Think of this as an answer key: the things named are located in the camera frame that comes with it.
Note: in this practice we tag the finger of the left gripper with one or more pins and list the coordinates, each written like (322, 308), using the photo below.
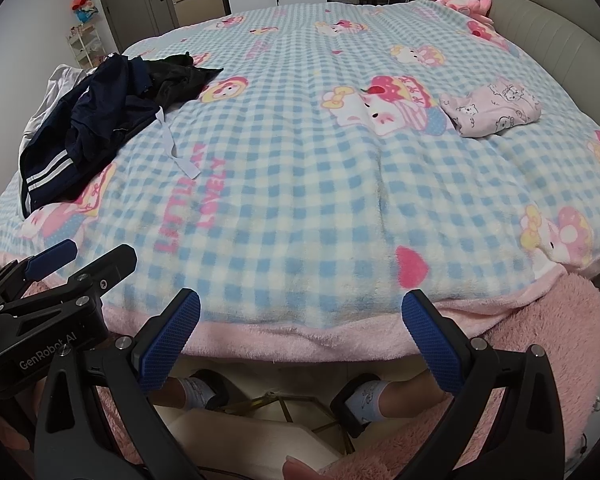
(107, 267)
(51, 260)

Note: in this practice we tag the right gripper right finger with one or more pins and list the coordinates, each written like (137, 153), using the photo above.
(442, 344)

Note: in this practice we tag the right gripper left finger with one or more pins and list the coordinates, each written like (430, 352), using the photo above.
(162, 338)

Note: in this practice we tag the left slippered foot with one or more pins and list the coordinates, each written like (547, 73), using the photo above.
(204, 390)

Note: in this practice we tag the slippered foot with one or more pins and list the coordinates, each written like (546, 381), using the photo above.
(204, 390)
(359, 403)

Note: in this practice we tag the right slippered foot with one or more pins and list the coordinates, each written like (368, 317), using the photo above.
(359, 403)

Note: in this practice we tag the pink fluffy robe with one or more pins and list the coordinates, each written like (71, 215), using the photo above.
(526, 396)

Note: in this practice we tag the navy striped jacket pile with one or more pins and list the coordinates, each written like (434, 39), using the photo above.
(85, 130)

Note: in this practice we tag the white garment at bedside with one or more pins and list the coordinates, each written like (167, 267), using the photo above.
(63, 79)

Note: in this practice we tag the black garment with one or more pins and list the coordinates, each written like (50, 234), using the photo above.
(176, 80)

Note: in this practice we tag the blue checkered cartoon blanket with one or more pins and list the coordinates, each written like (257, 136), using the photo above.
(317, 180)

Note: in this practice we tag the folded pink cartoon garment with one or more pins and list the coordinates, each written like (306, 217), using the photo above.
(492, 108)

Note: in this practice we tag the colourful toy on shelf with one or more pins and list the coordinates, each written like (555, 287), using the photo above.
(84, 10)

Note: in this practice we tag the pink plush toy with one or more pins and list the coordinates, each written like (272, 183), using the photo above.
(472, 8)

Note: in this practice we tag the grey padded headboard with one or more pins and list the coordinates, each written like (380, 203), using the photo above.
(563, 36)

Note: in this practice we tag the white wire shelf rack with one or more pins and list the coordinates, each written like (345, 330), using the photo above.
(86, 46)

